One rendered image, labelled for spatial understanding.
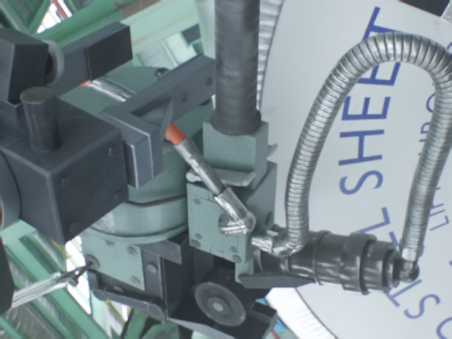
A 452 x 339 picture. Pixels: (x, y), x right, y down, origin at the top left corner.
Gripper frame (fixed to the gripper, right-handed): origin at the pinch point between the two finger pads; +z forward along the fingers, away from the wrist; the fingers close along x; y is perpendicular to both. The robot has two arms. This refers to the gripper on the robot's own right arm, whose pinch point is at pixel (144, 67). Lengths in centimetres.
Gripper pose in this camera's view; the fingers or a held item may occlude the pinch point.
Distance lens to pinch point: 45.9
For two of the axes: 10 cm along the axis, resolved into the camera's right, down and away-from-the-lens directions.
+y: 0.0, -7.9, -6.2
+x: -7.9, -3.8, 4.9
